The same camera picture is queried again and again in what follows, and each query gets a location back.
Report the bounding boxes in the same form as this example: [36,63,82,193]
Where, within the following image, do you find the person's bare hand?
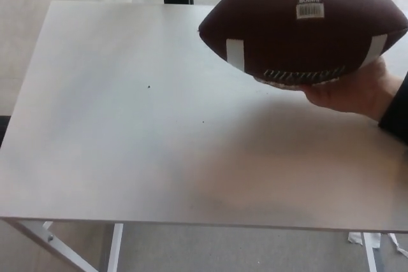
[301,55,404,123]

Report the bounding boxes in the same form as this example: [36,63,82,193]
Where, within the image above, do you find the brown junior football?
[197,0,408,90]

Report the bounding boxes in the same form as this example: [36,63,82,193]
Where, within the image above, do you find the white crumpled paper scrap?
[347,232,408,255]

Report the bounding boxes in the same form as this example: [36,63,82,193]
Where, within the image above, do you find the white table leg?
[107,223,124,272]
[363,232,383,272]

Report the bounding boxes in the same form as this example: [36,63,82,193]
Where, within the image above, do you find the white diagonal table brace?
[9,219,83,272]

